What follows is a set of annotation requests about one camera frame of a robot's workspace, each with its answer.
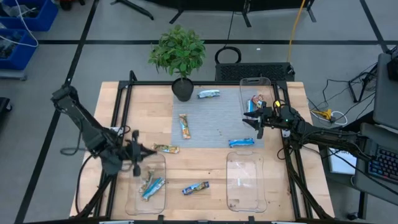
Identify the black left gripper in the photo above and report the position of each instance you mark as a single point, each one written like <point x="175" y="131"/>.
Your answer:
<point x="135" y="152"/>

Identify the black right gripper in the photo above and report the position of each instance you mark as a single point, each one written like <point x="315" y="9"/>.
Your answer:
<point x="280" y="119"/>

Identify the tan and red granola bar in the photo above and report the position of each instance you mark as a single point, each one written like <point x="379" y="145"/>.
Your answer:
<point x="261" y="102"/>

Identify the green and orange granola bar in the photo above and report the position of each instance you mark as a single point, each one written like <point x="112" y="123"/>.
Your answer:
<point x="167" y="149"/>

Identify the light blue granola bar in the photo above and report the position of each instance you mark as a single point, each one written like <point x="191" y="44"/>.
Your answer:
<point x="241" y="142"/>

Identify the teal and orange granola bar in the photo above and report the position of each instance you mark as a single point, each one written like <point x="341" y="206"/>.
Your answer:
<point x="154" y="187"/>

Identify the clear plastic bin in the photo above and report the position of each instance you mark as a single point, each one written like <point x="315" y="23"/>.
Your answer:
<point x="132" y="202"/>
<point x="233" y="186"/>
<point x="248" y="82"/>

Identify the oatmeal raisin granola bar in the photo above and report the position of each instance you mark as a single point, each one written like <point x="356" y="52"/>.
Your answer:
<point x="196" y="188"/>

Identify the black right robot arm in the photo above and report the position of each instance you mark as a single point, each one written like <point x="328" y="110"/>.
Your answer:
<point x="335" y="137"/>

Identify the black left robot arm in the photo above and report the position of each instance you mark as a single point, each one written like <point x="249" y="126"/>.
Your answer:
<point x="81" y="121"/>

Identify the grey mesh mat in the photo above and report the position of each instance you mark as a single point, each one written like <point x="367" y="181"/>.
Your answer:
<point x="214" y="121"/>

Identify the black perforated computer tower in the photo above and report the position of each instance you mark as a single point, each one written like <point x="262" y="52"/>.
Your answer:
<point x="248" y="71"/>

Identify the yellow power strip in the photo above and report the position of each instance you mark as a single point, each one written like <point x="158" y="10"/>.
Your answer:
<point x="323" y="114"/>

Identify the white booklet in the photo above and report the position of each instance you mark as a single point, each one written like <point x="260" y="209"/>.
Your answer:
<point x="342" y="165"/>

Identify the green potted plant black pot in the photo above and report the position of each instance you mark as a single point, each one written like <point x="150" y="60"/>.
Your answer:
<point x="178" y="53"/>

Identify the black floor stand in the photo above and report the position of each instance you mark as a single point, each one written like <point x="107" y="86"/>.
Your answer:
<point x="357" y="90"/>

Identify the black partition screen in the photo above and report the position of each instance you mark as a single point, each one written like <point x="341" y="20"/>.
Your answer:
<point x="217" y="3"/>

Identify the grey desk top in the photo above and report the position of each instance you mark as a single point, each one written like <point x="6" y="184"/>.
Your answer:
<point x="385" y="99"/>

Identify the black computer keyboard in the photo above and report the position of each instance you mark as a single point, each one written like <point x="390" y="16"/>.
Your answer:
<point x="384" y="165"/>

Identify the black device box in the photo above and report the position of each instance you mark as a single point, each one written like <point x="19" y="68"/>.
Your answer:
<point x="393" y="65"/>

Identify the grey keyboard desk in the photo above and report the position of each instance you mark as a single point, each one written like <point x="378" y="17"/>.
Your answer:
<point x="385" y="193"/>

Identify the grey cart base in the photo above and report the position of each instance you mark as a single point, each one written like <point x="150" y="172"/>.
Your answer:
<point x="12" y="74"/>

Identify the blue storage bin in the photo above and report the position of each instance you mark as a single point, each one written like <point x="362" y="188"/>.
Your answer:
<point x="21" y="56"/>
<point x="46" y="18"/>

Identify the black aluminium table frame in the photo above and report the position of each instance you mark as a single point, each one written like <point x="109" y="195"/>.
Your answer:
<point x="149" y="83"/>

